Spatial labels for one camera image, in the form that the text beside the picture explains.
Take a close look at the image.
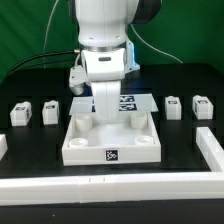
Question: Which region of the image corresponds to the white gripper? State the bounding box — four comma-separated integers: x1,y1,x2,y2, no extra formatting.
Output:
82,48,126,121

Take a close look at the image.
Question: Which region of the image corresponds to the white square table top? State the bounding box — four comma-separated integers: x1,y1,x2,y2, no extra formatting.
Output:
62,111,161,166

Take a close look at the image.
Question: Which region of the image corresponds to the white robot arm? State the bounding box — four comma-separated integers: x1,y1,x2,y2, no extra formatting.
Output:
75,0,162,121

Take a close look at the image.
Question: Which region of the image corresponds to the white marker sheet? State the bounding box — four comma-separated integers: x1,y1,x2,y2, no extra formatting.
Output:
69,94,158,115

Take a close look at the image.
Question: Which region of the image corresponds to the white block left edge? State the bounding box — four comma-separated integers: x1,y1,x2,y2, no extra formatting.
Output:
0,134,8,160

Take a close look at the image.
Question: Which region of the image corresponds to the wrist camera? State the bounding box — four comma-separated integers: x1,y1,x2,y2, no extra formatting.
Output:
69,65,87,95

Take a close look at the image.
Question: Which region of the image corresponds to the black thick cable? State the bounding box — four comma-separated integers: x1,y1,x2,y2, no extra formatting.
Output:
7,49,81,77

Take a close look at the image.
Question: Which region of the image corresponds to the grey thin cable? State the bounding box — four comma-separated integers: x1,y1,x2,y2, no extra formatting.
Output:
43,0,61,69

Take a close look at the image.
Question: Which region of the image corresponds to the white front fence wall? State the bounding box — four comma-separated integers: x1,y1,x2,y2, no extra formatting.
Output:
0,172,224,206

